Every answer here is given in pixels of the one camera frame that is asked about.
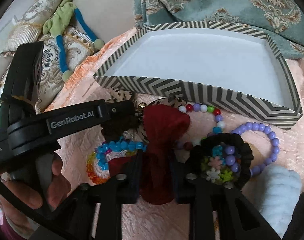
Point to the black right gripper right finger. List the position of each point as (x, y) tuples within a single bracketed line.
[(217, 211)]

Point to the light blue fluffy scrunchie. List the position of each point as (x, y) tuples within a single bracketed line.
[(276, 195)]

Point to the green and blue plush toy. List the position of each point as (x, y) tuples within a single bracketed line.
[(57, 24)]

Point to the teal damask curtain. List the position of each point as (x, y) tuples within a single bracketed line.
[(282, 20)]

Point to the leopard print bow scrunchie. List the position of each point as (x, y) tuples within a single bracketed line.
[(142, 117)]

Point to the embroidered cream cushion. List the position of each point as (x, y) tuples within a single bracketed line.
[(78, 47)]

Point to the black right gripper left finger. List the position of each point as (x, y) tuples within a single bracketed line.
[(95, 212)]

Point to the red velvet bow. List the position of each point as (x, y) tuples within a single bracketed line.
[(162, 144)]

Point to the cream bolster pillow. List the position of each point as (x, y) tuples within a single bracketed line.
[(29, 27)]

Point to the pink quilted bedspread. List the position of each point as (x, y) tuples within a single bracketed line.
[(143, 220)]

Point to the striped chevron tray box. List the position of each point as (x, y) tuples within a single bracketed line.
[(229, 66)]

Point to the black scrunchie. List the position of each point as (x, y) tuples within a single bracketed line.
[(221, 159)]

